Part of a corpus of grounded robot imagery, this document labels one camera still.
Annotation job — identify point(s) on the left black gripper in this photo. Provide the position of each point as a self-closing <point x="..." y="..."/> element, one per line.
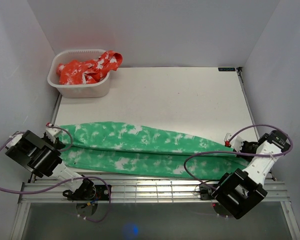
<point x="58" y="144"/>

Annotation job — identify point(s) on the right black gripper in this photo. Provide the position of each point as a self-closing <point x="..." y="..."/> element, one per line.
<point x="244" y="144"/>

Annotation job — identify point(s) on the green tie-dye trousers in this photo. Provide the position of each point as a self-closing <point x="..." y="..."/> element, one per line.
<point x="118" y="147"/>

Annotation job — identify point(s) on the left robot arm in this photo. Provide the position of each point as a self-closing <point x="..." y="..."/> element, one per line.
<point x="42" y="157"/>

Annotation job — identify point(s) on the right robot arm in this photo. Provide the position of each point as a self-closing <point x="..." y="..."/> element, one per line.
<point x="240" y="191"/>

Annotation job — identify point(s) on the orange tie-dye trousers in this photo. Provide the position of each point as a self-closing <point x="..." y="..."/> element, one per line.
<point x="90" y="71"/>

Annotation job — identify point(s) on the white plastic basket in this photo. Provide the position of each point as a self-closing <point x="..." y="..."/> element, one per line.
<point x="96" y="90"/>

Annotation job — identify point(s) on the dark table label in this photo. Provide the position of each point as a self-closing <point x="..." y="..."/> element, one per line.
<point x="226" y="69"/>

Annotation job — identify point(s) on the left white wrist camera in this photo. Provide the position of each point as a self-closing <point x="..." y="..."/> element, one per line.
<point x="52" y="131"/>

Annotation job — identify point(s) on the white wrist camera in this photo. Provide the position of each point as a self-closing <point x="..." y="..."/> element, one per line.
<point x="52" y="131"/>
<point x="234" y="142"/>

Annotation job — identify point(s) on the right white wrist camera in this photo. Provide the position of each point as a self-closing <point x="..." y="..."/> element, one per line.
<point x="234" y="142"/>

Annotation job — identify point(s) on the aluminium rail frame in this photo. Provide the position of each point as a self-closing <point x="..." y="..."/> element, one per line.
<point x="143" y="189"/>

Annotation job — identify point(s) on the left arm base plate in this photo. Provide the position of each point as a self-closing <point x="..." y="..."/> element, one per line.
<point x="97" y="192"/>

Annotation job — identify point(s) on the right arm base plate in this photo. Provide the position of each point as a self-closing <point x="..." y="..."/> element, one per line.
<point x="207" y="193"/>

